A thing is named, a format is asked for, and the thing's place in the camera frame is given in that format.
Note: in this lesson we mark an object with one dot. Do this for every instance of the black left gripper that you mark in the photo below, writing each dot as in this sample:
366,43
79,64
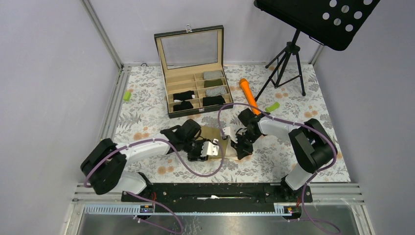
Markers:
197,157

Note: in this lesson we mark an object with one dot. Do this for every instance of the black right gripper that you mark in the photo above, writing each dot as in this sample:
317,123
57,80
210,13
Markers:
242,151

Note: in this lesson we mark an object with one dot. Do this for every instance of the olive khaki underwear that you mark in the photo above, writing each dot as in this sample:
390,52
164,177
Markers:
212,133

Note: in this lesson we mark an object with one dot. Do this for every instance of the black underwear white trim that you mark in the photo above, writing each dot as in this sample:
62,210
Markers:
183,96

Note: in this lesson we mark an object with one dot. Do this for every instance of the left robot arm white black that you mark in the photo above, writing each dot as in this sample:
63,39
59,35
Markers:
105,166

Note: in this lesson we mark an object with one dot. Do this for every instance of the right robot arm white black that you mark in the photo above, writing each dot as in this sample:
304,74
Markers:
312,146

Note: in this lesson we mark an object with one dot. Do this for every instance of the green block near underwear pile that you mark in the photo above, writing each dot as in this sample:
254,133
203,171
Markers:
273,107

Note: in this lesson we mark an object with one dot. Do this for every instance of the striped rolled underwear in box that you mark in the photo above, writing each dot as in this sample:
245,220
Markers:
216,91

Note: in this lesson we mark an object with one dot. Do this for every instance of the olive rolled underwear in box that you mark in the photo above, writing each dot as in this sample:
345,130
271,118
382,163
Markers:
213,83

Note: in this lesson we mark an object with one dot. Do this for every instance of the grey rolled underwear in box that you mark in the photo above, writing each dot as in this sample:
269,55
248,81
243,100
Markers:
212,74

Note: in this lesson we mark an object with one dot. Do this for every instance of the floral table cloth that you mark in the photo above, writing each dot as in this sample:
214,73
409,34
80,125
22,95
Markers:
145,114

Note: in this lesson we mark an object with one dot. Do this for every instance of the green block at left edge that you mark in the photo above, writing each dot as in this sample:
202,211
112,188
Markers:
127,96

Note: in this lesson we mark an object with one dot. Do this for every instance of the wooden organizer box glass lid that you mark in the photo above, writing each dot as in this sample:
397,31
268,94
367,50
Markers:
184,56

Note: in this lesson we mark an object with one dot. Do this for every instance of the black music stand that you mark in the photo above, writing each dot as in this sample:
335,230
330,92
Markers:
331,23

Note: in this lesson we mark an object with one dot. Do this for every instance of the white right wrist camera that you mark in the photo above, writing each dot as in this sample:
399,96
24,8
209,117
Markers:
226,133

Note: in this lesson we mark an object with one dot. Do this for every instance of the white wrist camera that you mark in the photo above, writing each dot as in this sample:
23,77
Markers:
226,133
210,148

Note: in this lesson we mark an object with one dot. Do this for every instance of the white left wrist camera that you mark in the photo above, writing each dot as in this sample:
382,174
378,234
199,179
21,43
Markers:
210,148

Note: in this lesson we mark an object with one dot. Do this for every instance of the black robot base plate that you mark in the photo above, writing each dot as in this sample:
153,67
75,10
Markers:
222,197

